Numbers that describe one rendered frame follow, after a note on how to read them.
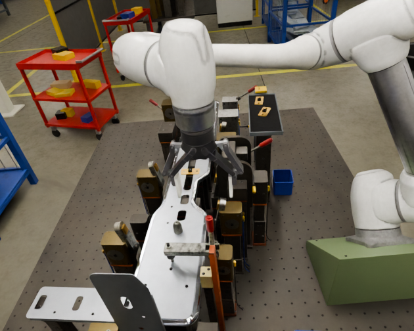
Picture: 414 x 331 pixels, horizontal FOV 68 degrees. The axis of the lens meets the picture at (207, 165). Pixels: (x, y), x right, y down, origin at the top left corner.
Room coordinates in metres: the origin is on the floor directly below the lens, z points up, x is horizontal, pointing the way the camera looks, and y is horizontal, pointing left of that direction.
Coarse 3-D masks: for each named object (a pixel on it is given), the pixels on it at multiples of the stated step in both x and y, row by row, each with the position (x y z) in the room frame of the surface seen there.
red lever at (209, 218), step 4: (208, 216) 0.60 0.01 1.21; (208, 220) 0.59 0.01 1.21; (212, 220) 0.59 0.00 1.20; (208, 224) 0.59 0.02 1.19; (212, 224) 0.59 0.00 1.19; (208, 228) 0.59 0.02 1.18; (212, 228) 0.59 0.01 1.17; (208, 232) 0.59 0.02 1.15; (212, 232) 0.59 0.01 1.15; (212, 236) 0.59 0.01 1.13; (212, 240) 0.59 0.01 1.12; (212, 244) 0.59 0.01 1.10
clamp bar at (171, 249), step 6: (168, 246) 0.62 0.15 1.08; (174, 246) 0.62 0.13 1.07; (180, 246) 0.62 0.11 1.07; (186, 246) 0.61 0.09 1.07; (192, 246) 0.61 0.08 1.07; (198, 246) 0.61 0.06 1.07; (204, 246) 0.61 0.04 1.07; (216, 246) 0.61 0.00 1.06; (168, 252) 0.60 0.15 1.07; (174, 252) 0.60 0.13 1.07; (180, 252) 0.60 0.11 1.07; (186, 252) 0.59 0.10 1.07; (192, 252) 0.59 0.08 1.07; (198, 252) 0.59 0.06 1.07; (204, 252) 0.59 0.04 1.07; (216, 252) 0.58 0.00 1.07; (168, 258) 0.61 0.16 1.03
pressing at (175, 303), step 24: (216, 120) 1.51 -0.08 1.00; (168, 192) 0.96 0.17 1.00; (192, 192) 0.94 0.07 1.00; (168, 216) 0.82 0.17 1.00; (192, 216) 0.81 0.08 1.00; (168, 240) 0.71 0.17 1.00; (192, 240) 0.69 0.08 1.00; (144, 264) 0.62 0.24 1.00; (168, 264) 0.61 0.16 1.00; (192, 264) 0.60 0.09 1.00; (168, 288) 0.52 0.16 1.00; (192, 288) 0.51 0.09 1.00; (168, 312) 0.45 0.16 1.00; (192, 312) 0.44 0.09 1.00
